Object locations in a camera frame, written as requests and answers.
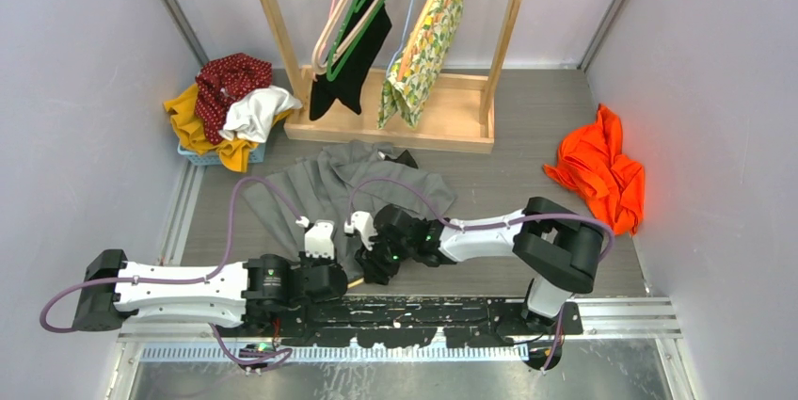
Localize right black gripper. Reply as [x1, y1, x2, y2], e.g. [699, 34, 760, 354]
[355, 227, 415, 287]

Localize yellow hanger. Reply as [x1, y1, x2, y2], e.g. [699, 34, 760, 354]
[347, 278, 364, 289]

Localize grey garment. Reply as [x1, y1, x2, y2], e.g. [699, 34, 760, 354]
[266, 140, 457, 280]

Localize lemon print skirt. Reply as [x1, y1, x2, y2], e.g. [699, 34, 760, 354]
[376, 0, 464, 129]

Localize black skirt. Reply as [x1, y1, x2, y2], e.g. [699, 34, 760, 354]
[309, 4, 392, 121]

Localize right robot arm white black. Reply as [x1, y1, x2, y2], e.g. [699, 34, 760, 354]
[344, 197, 614, 335]

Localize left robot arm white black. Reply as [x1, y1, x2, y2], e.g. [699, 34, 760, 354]
[72, 249, 348, 337]

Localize wooden hanger rack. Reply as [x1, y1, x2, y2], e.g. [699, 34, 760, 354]
[260, 0, 523, 153]

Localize beige hanger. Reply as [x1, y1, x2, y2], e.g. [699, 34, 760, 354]
[311, 0, 351, 75]

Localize orange hanger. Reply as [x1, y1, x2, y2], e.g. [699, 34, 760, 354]
[387, 0, 463, 86]

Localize mustard yellow garment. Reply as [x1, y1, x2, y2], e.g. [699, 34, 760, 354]
[164, 85, 298, 172]

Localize light blue plastic basket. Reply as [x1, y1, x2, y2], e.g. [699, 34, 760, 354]
[177, 144, 265, 166]

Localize white garment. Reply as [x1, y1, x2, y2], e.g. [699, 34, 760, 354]
[218, 86, 302, 143]

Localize orange garment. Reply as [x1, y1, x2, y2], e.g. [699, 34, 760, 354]
[543, 104, 646, 235]

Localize red polka dot garment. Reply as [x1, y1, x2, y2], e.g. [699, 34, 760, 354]
[195, 53, 273, 145]

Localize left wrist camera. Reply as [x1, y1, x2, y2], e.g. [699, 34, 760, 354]
[295, 216, 336, 260]

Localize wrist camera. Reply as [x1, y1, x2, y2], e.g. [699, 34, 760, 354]
[344, 211, 377, 251]
[295, 216, 336, 260]

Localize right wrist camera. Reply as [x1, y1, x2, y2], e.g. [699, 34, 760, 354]
[344, 211, 377, 251]

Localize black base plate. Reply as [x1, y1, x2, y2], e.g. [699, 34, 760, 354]
[217, 296, 583, 349]

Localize aluminium slotted rail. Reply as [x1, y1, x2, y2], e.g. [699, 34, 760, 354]
[139, 341, 529, 363]

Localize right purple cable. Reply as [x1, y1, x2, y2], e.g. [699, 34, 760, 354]
[347, 177, 617, 374]

